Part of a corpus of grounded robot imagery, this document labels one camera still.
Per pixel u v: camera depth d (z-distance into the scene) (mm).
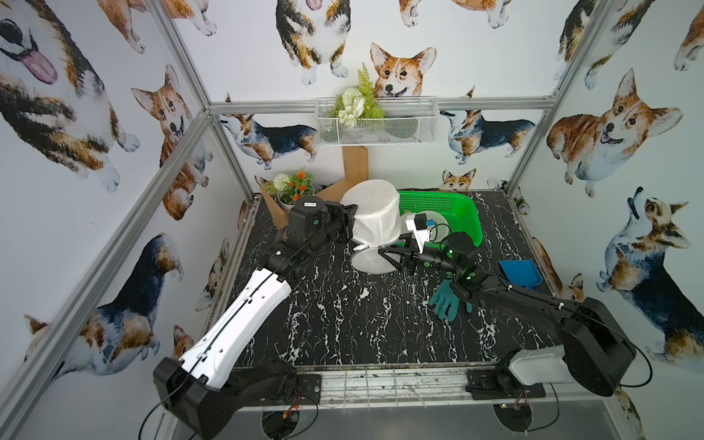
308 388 736
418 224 640
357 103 786
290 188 935
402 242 720
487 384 735
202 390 367
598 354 422
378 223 670
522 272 961
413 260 643
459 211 1104
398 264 677
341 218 617
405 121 924
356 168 1031
